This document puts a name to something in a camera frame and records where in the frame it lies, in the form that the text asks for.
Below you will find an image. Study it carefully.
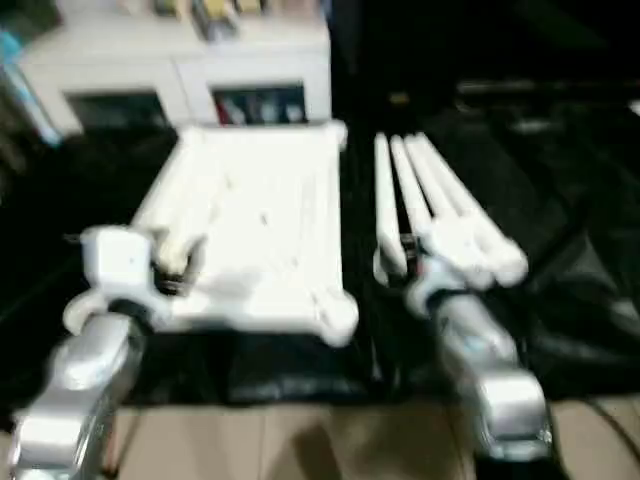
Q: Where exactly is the black plastic mat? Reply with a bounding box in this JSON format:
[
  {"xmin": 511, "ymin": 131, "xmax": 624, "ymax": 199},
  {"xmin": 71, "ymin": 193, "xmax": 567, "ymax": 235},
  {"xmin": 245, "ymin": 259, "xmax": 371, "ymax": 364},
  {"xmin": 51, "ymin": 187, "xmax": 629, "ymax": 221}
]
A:
[{"xmin": 0, "ymin": 112, "xmax": 640, "ymax": 407}]

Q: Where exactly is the white sideboard cabinet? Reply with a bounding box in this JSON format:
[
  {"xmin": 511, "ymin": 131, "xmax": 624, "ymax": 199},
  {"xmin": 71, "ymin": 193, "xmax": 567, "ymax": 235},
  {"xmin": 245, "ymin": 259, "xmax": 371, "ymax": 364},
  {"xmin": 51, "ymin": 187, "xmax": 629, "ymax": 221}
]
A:
[{"xmin": 19, "ymin": 0, "xmax": 332, "ymax": 137}]

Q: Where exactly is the white plastic table leg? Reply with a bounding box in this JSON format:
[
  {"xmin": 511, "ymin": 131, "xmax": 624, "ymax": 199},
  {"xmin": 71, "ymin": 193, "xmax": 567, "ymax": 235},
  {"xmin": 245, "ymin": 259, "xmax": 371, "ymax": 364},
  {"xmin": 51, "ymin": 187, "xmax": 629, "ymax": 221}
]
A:
[
  {"xmin": 373, "ymin": 133, "xmax": 407, "ymax": 282},
  {"xmin": 389, "ymin": 134, "xmax": 444, "ymax": 264},
  {"xmin": 413, "ymin": 131, "xmax": 529, "ymax": 288},
  {"xmin": 403, "ymin": 132, "xmax": 497, "ymax": 290}
]

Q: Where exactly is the white plastic table top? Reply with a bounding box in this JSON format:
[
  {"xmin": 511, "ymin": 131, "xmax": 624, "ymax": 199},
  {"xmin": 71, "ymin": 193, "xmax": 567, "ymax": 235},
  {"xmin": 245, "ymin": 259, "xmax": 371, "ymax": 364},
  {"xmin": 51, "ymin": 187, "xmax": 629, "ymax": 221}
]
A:
[{"xmin": 64, "ymin": 119, "xmax": 360, "ymax": 349}]

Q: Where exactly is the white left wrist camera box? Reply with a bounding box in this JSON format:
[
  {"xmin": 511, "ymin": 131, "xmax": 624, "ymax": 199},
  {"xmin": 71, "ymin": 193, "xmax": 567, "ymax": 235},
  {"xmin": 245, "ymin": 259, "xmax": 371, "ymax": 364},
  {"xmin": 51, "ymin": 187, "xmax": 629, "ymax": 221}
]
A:
[{"xmin": 64, "ymin": 225, "xmax": 175, "ymax": 337}]

